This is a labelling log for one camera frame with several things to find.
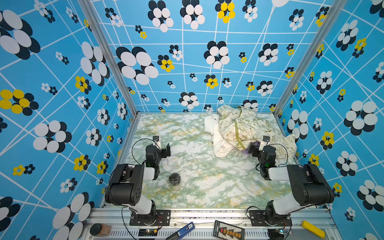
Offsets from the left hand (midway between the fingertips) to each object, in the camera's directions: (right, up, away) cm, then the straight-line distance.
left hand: (161, 143), depth 94 cm
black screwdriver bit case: (+37, -38, -26) cm, 59 cm away
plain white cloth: (+39, -3, +3) cm, 39 cm away
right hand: (+63, 0, -1) cm, 63 cm away
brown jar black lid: (-19, -34, -30) cm, 49 cm away
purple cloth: (+60, 0, -1) cm, 60 cm away
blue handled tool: (+16, -38, -26) cm, 49 cm away
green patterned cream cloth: (+50, +11, +4) cm, 52 cm away
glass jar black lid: (+11, -17, -18) cm, 27 cm away
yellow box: (+78, -38, -24) cm, 90 cm away
